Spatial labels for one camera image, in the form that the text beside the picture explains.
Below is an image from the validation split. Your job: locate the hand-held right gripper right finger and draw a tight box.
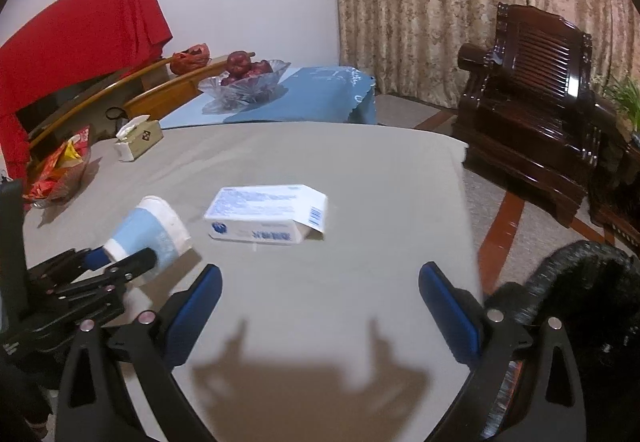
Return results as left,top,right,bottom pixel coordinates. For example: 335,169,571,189
417,262,587,442

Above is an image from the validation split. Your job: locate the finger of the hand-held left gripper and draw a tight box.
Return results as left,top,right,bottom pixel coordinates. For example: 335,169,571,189
47,248,159,309
26,246,110,295

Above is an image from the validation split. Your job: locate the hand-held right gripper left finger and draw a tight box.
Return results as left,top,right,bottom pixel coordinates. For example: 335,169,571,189
54,264,223,442

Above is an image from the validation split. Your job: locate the blue and white paper cup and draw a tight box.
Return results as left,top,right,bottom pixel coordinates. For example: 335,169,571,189
102,195,194,286

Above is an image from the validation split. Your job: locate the white cardboard box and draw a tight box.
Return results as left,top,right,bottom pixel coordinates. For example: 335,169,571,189
203,184,329,246

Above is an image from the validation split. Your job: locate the person's left forearm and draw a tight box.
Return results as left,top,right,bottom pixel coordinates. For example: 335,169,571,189
0,358,53,442

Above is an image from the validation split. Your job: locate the bowl of snack packets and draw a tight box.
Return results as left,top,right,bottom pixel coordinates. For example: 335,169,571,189
22,124,94,211

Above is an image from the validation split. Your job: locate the tissue box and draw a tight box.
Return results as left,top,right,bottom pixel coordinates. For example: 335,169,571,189
113,115,165,163

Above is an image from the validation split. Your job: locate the light wooden chair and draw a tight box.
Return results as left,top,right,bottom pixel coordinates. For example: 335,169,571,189
122,53,257,123
27,54,215,149

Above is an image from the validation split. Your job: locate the glass fruit bowl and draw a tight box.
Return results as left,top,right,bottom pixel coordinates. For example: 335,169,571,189
197,60,292,111

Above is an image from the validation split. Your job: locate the dark wooden side table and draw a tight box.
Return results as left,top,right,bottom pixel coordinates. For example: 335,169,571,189
589,131,640,250

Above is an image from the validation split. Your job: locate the red cloth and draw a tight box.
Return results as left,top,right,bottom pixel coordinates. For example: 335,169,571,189
0,0,174,183

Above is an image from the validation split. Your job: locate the dark wooden armchair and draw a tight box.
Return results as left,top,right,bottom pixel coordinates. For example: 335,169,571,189
456,1,622,229

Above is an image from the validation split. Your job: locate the green potted plant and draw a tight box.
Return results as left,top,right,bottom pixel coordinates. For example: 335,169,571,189
603,76,640,133

